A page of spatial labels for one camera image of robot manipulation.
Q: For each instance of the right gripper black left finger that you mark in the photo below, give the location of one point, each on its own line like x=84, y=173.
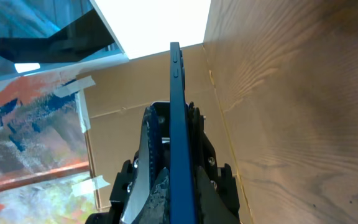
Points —
x=149, y=192

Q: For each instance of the cardboard panel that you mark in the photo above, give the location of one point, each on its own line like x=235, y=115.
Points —
x=117, y=101

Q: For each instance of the blue Galaxy smartphone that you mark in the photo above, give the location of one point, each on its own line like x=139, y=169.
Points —
x=182, y=196

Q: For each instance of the colourful painted sheet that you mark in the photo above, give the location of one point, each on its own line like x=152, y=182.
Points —
x=44, y=163

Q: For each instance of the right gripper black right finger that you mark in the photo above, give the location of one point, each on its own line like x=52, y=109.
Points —
x=216, y=196

